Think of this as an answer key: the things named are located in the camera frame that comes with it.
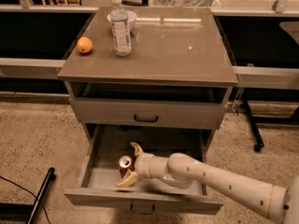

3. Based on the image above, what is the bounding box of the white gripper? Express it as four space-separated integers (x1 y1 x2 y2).
116 142 169 188

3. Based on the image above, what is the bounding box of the red coke can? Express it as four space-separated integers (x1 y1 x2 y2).
118 155 135 177

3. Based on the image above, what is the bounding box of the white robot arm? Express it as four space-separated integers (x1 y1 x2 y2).
116 142 299 224

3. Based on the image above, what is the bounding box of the open grey middle drawer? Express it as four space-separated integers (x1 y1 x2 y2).
65 125 222 215

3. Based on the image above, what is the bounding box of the closed grey top drawer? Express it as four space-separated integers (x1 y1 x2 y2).
70 97 227 130

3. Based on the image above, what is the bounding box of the grey drawer cabinet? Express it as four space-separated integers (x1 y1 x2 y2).
59 7 237 135

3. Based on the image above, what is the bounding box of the black floor stand bar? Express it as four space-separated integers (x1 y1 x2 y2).
0 167 57 224

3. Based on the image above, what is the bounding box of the orange fruit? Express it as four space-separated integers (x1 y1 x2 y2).
77 37 93 54

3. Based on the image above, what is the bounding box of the clear plastic water bottle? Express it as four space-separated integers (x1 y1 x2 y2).
110 0 132 56

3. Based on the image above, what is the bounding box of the white bowl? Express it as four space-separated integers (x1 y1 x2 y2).
107 10 137 32

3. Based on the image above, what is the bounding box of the black wheeled table leg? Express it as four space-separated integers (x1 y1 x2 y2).
241 98 299 152

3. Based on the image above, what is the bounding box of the black cable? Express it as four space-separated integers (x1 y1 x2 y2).
0 175 52 224

